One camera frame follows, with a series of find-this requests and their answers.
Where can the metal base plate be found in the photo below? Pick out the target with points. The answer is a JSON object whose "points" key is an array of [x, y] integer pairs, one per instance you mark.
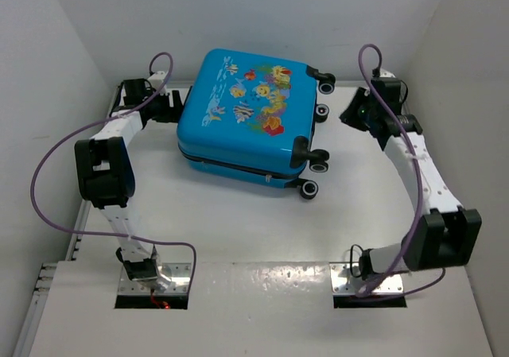
{"points": [[345, 283], [174, 281]]}

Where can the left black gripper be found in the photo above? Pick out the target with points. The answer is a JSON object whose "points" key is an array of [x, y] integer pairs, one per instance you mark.
{"points": [[172, 114]]}

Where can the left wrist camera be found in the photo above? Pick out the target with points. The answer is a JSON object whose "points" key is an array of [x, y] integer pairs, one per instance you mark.
{"points": [[135, 92]]}

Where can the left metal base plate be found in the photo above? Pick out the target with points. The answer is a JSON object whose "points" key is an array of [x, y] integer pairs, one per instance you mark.
{"points": [[174, 281]]}

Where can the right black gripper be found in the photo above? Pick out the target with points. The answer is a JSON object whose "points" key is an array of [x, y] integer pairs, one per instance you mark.
{"points": [[349, 116]]}

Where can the blue suitcase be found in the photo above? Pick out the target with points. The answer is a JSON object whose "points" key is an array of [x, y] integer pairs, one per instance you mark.
{"points": [[252, 117]]}

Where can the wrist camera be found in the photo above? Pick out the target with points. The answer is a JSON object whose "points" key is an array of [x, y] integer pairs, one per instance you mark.
{"points": [[393, 90], [135, 92]]}

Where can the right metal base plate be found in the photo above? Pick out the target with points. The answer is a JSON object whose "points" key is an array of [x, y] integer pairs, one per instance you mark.
{"points": [[345, 283]]}

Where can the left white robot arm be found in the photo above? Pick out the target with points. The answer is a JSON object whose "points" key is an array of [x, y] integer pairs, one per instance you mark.
{"points": [[106, 178]]}

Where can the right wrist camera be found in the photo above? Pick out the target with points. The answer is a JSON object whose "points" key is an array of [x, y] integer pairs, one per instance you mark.
{"points": [[393, 90]]}

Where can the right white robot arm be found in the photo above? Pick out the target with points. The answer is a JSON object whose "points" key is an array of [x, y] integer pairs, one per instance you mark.
{"points": [[443, 232]]}

